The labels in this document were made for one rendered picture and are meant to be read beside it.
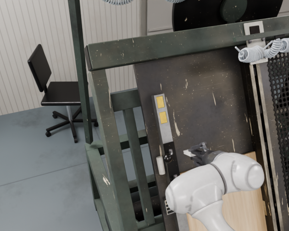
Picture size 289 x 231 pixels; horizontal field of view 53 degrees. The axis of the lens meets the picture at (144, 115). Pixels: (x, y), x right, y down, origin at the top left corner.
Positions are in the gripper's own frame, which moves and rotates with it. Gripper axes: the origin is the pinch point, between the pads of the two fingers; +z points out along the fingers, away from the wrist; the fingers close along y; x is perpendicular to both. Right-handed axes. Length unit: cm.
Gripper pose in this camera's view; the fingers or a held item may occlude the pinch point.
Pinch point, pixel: (190, 152)
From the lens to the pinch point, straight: 124.6
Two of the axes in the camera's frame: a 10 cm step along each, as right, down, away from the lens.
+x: -9.4, 2.1, -2.9
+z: -3.0, -0.5, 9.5
